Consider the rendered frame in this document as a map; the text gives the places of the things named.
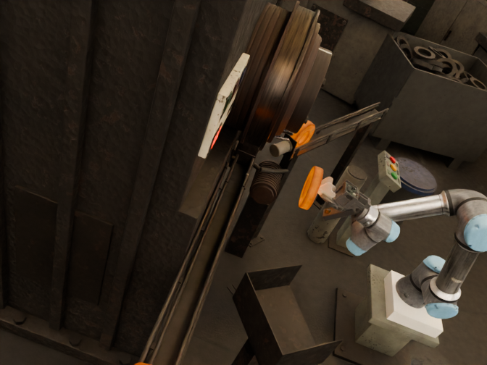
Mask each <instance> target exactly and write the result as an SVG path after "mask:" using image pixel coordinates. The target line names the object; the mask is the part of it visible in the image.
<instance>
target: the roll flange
mask: <svg viewBox="0 0 487 365"><path fill-rule="evenodd" d="M299 4H300V1H297V2H296V4H295V6H294V9H293V11H292V12H289V11H288V10H287V9H283V8H281V7H277V6H276V5H274V4H271V3H270V2H268V3H267V5H266V6H265V8H264V10H263V11H262V13H261V16H260V18H259V20H258V22H257V25H256V27H255V29H254V32H253V33H252V35H251V38H250V40H249V43H248V46H247V47H246V50H245V54H248V55H250V57H249V58H250V60H249V61H248V63H247V66H246V71H245V74H244V77H243V80H242V81H241V84H240V85H239V87H238V91H237V94H236V97H235V99H234V102H233V105H232V107H231V109H232V110H231V112H230V113H229V115H228V116H227V118H226V120H225V122H224V124H225V125H227V126H231V127H232V128H235V129H237V130H240V131H241V132H243V135H242V137H241V141H240V143H243V142H244V139H245V137H246V134H247V131H248V129H249V126H250V124H251V121H252V119H253V116H254V113H255V111H256V109H257V106H258V104H259V101H260V99H261V97H262V94H263V91H264V89H265V86H266V84H267V81H268V79H269V76H270V73H271V72H272V69H273V66H274V64H275V61H276V59H277V57H278V54H279V52H280V49H281V46H282V45H283V42H284V40H285V37H286V34H287V32H288V29H289V28H290V25H291V22H292V20H293V18H294V15H295V13H296V10H297V8H298V6H299Z"/></svg>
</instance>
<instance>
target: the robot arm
mask: <svg viewBox="0 0 487 365"><path fill-rule="evenodd" d="M332 182H333V178H332V177H326V178H325V179H323V180H322V182H321V184H320V188H319V190H318V192H317V193H318V194H319V195H320V197H321V198H322V199H323V200H324V201H325V202H326V203H327V204H328V205H329V206H331V207H330V208H326V209H323V215H322V217H323V219H324V220H325V221H328V220H332V219H338V218H341V217H347V216H350V219H351V237H350V238H349V239H348V240H347V241H346V247H347V248H348V249H349V251H350V252H351V253H352V254H354V255H355V256H360V255H362V254H363V253H364V252H367V251H368V250H369V249H370V248H372V247H373V246H374V245H376V244H377V243H379V242H381V241H382V240H384V241H386V242H387V243H390V242H393V241H395V239H397V237H398V236H399V233H400V227H399V226H398V225H397V223H395V222H398V221H403V220H408V219H416V218H422V217H431V216H435V215H441V214H446V215H447V216H454V215H455V216H457V219H458V221H459V225H458V227H457V229H456V231H455V233H454V239H455V240H456V242H455V243H454V245H453V247H452V249H451V251H450V253H449V255H448V257H447V259H446V260H444V259H442V258H440V257H438V256H428V257H427V258H426V259H424V260H423V262H422V263H421V264H420V265H419V266H418V267H417V268H416V269H415V270H414V271H413V272H412V273H411V274H408V275H407V276H405V277H402V278H400V279H399V280H398V281H397V282H396V292H397V293H398V295H399V297H400V299H402V300H403V302H405V303H406V304H407V305H409V306H411V307H413V308H416V309H421V308H422V307H425V308H426V311H427V313H428V314H429V315H430V316H431V317H433V318H437V319H448V318H451V317H453V316H456V315H457V313H458V306H457V301H458V299H459V297H460V296H461V290H460V287H461V285H462V283H463V282H464V280H465V278H466V276H467V275H468V273H469V271H470V270H471V268H472V266H473V264H474V263H475V260H476V259H477V257H478V255H479V254H480V253H482V252H485V251H487V198H486V197H485V196H484V195H483V194H482V193H479V192H477V191H474V190H467V189H452V190H443V191H442V193H441V194H438V195H434V196H426V197H421V198H413V199H408V200H404V201H396V202H391V203H386V204H378V205H374V206H371V203H370V202H371V200H370V199H369V198H368V197H367V196H365V195H364V194H362V193H360V192H359V191H358V187H357V186H355V185H354V184H352V183H351V182H349V181H348V180H346V181H345V182H343V183H342V185H341V186H339V187H338V189H337V190H336V187H335V186H334V185H333V184H332ZM348 183H350V184H352V185H353V186H351V185H350V184H348Z"/></svg>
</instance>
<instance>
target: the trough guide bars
mask: <svg viewBox="0 0 487 365"><path fill-rule="evenodd" d="M378 104H380V102H378V103H375V104H372V105H370V106H367V107H365V108H363V109H360V110H358V111H355V112H352V113H350V114H348V115H345V116H343V117H340V118H338V119H335V120H333V121H331V122H328V123H325V124H324V125H320V126H318V127H316V128H315V131H314V133H316V134H318V133H320V131H321V130H324V129H325V128H328V127H331V126H333V125H336V124H338V123H340V122H343V121H345V122H347V121H349V119H350V118H352V117H355V116H357V115H359V114H362V113H364V112H367V111H369V110H371V111H373V110H374V109H375V108H376V107H378V106H379V105H378ZM388 110H389V108H387V109H384V110H382V111H380V112H377V113H375V114H372V115H370V116H369V117H365V118H364V119H361V120H359V121H356V122H354V123H351V124H350V125H347V126H345V127H342V128H340V129H338V130H335V131H333V132H331V133H328V134H326V135H324V136H321V137H319V138H316V139H314V140H311V141H310V142H308V143H305V144H303V145H300V146H298V147H296V148H295V149H294V152H293V154H294V156H293V159H294V158H296V157H297V154H298V152H299V151H302V150H304V149H306V148H309V147H310V146H313V145H315V144H317V143H320V142H322V141H324V140H327V141H326V144H327V143H329V142H330V139H331V138H332V137H333V136H335V135H337V134H340V133H342V132H345V131H347V130H349V129H352V128H353V127H356V128H355V131H356V130H358V128H359V126H360V125H361V124H363V123H365V122H367V121H370V120H372V119H374V118H376V117H379V116H380V115H382V116H381V119H383V117H384V115H385V114H386V113H387V111H388ZM314 133H313V134H314Z"/></svg>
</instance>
